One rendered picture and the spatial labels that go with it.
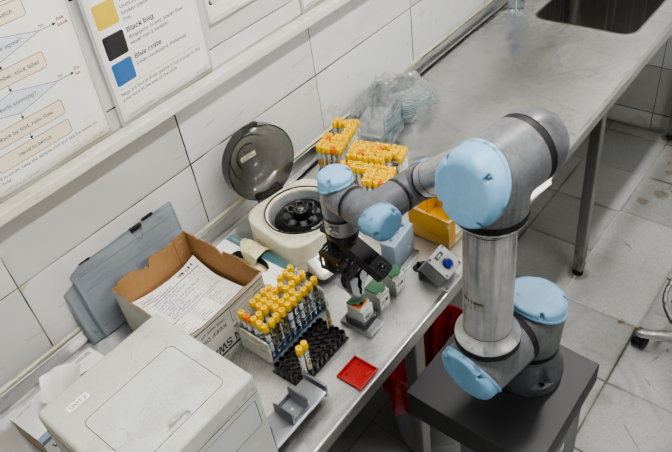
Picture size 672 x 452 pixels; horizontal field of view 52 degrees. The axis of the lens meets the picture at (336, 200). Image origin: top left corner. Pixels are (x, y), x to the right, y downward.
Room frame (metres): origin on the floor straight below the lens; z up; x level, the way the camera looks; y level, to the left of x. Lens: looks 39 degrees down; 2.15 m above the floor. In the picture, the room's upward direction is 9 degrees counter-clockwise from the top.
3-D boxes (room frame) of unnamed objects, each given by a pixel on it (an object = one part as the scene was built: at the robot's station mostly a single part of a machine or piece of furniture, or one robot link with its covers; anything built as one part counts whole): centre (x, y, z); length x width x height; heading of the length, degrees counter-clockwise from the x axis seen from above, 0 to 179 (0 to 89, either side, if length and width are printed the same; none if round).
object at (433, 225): (1.39, -0.28, 0.93); 0.13 x 0.13 x 0.10; 43
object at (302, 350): (1.03, 0.11, 0.93); 0.17 x 0.09 x 0.11; 136
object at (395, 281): (1.20, -0.11, 0.91); 0.05 x 0.04 x 0.07; 46
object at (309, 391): (0.85, 0.18, 0.92); 0.21 x 0.07 x 0.05; 136
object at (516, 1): (2.64, -0.86, 0.97); 0.08 x 0.07 x 0.20; 139
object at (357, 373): (0.96, 0.01, 0.88); 0.07 x 0.07 x 0.01; 46
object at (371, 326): (1.10, -0.02, 0.89); 0.09 x 0.05 x 0.04; 48
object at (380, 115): (1.90, -0.17, 0.97); 0.26 x 0.17 x 0.19; 152
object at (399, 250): (1.29, -0.14, 0.92); 0.10 x 0.07 x 0.10; 142
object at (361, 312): (1.10, -0.02, 0.92); 0.05 x 0.04 x 0.06; 48
